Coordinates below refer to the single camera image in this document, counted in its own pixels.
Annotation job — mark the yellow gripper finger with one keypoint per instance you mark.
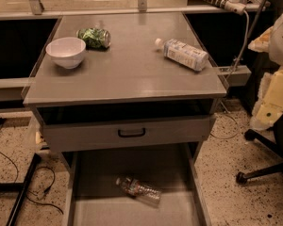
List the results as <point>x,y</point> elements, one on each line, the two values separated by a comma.
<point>269,106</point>
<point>261,43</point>

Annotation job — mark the clear plastic water bottle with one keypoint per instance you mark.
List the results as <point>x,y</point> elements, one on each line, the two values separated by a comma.
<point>135,188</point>

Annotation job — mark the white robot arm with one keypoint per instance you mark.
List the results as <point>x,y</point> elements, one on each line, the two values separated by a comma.
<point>276,42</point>

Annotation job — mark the white labelled plastic bottle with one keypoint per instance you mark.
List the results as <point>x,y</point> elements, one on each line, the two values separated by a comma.
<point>183,53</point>

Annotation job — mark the grey open lower drawer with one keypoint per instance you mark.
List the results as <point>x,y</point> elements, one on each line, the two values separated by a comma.
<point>94,199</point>

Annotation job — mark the grey drawer cabinet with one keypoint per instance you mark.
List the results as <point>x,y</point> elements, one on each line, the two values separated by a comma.
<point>131,80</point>

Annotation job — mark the grey upper drawer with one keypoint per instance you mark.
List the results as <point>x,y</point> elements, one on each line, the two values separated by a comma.
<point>103,135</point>

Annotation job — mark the white power strip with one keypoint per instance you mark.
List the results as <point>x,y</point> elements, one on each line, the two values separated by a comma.
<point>237,8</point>

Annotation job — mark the white ceramic bowl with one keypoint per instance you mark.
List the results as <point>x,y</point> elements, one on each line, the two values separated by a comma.
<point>66,52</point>

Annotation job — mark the black floor stand bar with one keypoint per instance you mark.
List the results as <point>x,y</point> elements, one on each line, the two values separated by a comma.
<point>21,189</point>

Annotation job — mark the black drawer handle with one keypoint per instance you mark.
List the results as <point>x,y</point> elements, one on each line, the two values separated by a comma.
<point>131,133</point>

